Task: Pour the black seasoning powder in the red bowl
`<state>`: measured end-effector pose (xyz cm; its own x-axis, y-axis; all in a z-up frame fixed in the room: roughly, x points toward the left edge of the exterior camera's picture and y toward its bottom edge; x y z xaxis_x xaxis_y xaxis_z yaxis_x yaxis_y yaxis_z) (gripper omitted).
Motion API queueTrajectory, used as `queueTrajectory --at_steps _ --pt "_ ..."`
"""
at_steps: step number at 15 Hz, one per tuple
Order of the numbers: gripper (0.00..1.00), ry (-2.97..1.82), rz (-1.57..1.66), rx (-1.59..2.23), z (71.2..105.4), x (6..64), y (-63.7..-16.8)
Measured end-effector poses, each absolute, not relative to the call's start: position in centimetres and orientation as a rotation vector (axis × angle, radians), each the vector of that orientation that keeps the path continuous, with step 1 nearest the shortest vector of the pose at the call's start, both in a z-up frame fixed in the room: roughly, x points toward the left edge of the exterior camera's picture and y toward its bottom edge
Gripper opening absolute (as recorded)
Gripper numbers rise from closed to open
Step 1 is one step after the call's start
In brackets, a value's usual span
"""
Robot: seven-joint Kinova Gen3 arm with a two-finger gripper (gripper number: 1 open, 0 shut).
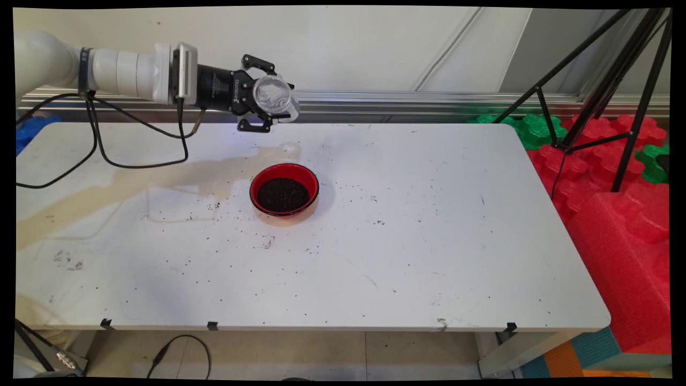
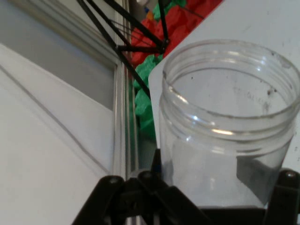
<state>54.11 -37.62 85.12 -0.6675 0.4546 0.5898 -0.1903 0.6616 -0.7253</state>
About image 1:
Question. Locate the large knobbed foam block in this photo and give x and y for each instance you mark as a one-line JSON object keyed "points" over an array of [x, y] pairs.
{"points": [[616, 268]]}

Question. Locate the teal foam block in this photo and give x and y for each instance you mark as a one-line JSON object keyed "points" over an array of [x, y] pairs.
{"points": [[595, 348]]}

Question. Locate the aluminium wall rail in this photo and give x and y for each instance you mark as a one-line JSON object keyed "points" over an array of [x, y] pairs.
{"points": [[402, 102]]}

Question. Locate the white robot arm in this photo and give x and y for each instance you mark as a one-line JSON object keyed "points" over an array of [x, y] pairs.
{"points": [[43, 59]]}

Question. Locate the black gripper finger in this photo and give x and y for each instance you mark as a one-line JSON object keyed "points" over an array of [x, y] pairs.
{"points": [[257, 126], [262, 65]]}

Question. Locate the red bowl with black rim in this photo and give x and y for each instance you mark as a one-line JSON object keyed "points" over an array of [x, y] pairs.
{"points": [[256, 185]]}

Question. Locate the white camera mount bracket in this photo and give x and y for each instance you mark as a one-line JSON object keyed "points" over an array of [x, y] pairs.
{"points": [[162, 69]]}

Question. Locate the black tripod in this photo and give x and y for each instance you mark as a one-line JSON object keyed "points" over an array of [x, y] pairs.
{"points": [[613, 75]]}

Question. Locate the clear plastic jar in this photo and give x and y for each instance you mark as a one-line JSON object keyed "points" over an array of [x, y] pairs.
{"points": [[273, 94]]}

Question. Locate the orange foam block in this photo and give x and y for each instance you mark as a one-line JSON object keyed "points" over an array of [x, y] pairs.
{"points": [[563, 362]]}

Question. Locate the black granules in bowl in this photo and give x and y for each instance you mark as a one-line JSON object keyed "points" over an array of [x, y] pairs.
{"points": [[284, 195]]}

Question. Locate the grey table leg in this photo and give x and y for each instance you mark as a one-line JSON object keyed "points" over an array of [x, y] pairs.
{"points": [[81, 356], [514, 358]]}

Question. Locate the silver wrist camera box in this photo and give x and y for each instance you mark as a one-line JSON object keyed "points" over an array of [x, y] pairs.
{"points": [[186, 69]]}

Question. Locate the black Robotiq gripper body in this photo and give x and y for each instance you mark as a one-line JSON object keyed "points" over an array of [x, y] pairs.
{"points": [[220, 88]]}

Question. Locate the green foam puzzle block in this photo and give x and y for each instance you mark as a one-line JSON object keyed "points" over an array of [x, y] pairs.
{"points": [[648, 163], [536, 134]]}

